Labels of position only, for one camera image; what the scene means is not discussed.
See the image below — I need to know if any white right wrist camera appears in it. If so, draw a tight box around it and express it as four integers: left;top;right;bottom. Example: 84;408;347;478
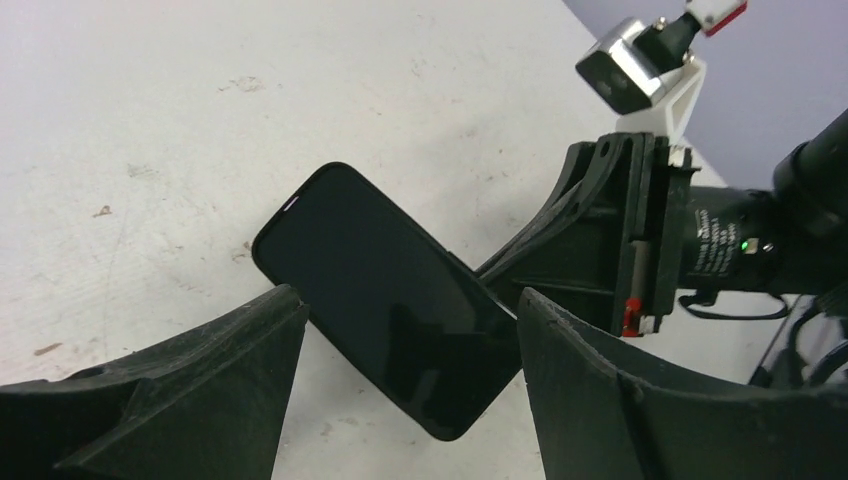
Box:
575;1;748;143

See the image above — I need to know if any black phone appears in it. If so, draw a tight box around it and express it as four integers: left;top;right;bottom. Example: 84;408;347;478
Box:
252;162;521;441

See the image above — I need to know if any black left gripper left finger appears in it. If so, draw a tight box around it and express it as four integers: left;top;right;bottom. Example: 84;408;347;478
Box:
1;286;309;479

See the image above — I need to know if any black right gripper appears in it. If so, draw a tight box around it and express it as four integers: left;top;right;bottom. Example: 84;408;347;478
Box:
476;133;698;337

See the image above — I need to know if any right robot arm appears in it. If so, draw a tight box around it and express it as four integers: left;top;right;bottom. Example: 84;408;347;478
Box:
477;116;847;389

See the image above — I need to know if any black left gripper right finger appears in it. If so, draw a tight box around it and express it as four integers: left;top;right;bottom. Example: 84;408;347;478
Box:
517;289;847;479

